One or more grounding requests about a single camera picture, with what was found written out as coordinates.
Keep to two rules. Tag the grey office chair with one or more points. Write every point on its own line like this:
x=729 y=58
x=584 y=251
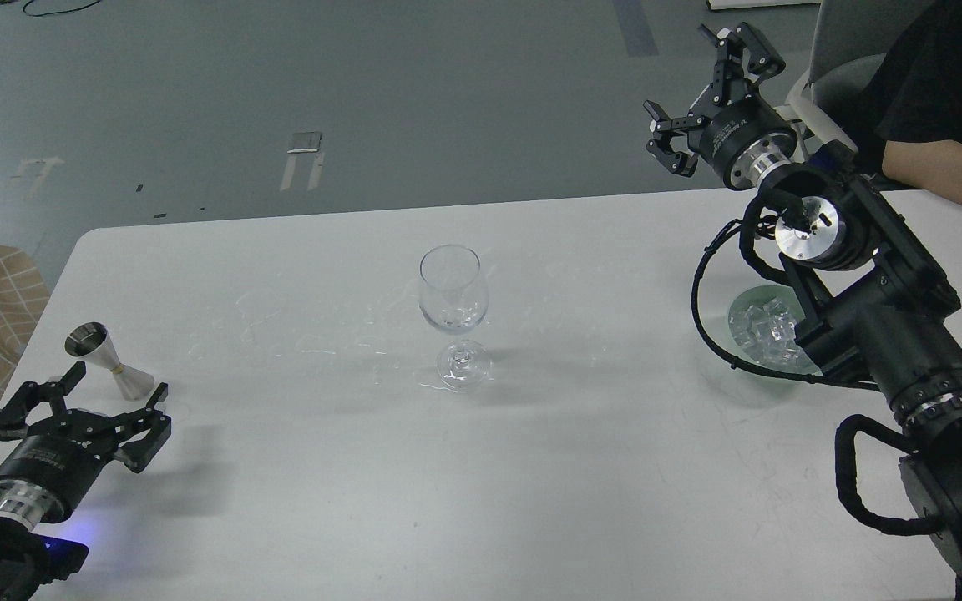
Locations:
x=850 y=41

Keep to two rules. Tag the steel cocktail jigger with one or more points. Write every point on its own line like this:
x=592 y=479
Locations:
x=91 y=342

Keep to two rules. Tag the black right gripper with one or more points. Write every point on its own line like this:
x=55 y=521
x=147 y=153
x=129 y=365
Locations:
x=746 y=137

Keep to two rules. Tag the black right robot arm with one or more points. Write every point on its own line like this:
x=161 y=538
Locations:
x=874 y=299

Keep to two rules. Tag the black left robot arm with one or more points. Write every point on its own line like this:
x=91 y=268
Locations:
x=28 y=559

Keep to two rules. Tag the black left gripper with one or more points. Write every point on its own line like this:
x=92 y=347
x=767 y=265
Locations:
x=45 y=478

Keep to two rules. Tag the clear wine glass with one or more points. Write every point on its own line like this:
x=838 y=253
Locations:
x=454 y=299

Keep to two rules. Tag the green bowl of ice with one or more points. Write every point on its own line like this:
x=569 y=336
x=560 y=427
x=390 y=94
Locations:
x=763 y=324

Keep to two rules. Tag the person in black shirt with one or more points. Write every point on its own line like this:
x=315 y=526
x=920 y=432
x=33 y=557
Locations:
x=910 y=114

